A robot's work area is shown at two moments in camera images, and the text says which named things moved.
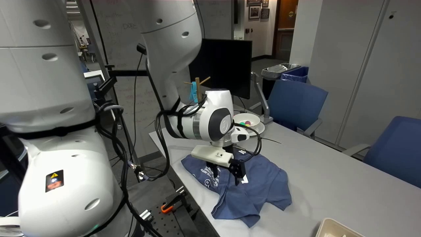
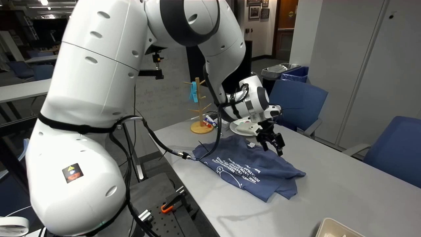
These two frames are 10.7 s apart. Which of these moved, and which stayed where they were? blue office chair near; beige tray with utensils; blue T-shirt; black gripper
Moved: blue T-shirt; black gripper
Stayed: beige tray with utensils; blue office chair near
